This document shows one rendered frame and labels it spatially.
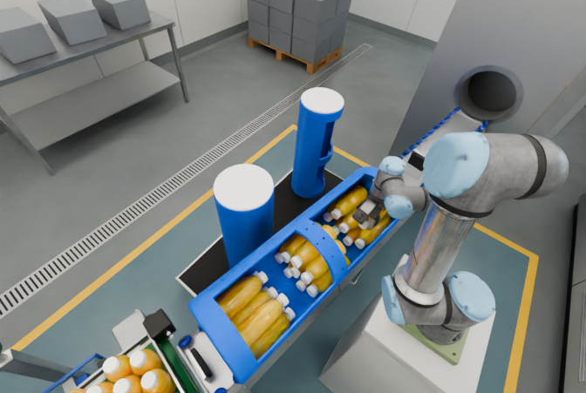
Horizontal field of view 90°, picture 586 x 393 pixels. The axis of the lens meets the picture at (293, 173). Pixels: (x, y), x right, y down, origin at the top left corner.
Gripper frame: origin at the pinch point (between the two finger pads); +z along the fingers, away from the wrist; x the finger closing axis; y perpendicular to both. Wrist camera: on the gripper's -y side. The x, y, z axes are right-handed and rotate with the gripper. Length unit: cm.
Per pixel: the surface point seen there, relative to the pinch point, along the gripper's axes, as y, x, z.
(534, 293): 128, -101, 111
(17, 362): -110, 40, 4
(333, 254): -24.0, -2.6, -10.1
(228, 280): -55, 14, -10
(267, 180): -10.6, 47.2, 6.9
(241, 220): -30, 42, 15
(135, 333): -86, 34, 25
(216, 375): -72, 1, 18
